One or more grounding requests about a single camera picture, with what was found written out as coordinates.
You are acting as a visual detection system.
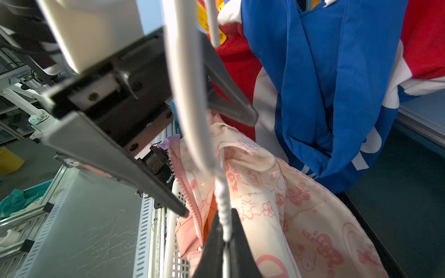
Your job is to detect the white hanger blue jacket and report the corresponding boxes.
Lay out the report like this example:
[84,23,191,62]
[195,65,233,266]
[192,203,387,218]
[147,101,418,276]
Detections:
[205,0,220,49]

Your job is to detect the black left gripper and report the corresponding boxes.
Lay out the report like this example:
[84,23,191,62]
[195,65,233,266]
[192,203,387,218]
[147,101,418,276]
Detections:
[42,28,189,217]

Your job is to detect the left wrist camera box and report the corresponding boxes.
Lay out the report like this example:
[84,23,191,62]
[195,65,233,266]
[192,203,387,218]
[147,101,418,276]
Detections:
[37,1,144,74]

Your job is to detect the black clothes rack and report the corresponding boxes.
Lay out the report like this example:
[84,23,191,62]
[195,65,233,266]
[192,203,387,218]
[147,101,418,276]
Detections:
[336,192,408,278]

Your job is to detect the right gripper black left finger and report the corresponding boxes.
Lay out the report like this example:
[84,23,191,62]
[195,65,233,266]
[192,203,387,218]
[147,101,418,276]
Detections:
[193,213,224,278]

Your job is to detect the yellow clothespin lower blue jacket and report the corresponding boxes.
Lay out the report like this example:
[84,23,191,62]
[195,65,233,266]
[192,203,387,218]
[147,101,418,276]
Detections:
[196,0,228,46]

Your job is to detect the white plastic laundry basket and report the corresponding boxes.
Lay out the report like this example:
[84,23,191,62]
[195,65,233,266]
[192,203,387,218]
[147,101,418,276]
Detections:
[133,122,189,278]

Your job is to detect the white wire hanger pink jacket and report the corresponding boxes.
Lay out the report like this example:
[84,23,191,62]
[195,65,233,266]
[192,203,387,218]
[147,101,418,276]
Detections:
[162,1,232,278]

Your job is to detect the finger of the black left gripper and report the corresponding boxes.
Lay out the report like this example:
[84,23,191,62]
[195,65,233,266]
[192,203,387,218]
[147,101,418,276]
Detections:
[201,34,258,126]

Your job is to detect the blue red white jacket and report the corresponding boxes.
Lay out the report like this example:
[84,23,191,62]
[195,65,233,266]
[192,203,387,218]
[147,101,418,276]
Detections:
[217,1,445,193]

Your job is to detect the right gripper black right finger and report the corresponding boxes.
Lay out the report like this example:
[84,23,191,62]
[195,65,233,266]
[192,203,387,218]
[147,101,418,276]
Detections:
[229,208,261,278]

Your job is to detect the pink kids jacket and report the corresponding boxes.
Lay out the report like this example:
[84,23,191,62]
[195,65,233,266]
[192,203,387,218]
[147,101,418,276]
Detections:
[168,115,387,278]

